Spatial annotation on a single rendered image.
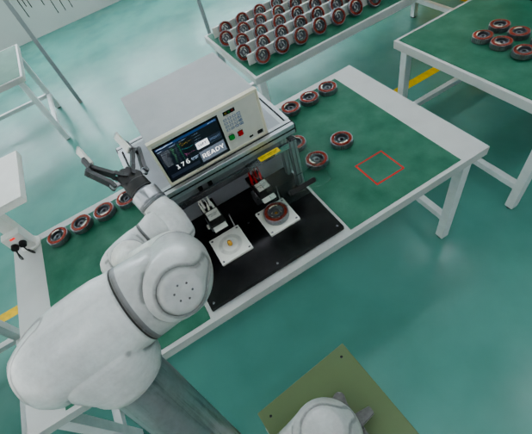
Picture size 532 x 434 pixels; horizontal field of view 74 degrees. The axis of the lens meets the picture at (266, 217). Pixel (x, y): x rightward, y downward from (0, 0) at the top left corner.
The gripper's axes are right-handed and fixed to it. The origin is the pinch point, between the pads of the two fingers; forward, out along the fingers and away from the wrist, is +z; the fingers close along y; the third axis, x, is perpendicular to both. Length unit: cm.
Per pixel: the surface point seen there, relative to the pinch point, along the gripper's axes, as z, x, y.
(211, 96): -5.4, 12.8, 40.8
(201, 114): -10.3, 11.7, 30.9
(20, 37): 456, -375, 263
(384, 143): -63, 15, 111
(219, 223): -39, -24, 32
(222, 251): -49, -33, 30
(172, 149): -11.7, -0.4, 20.9
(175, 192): -21.0, -14.8, 19.6
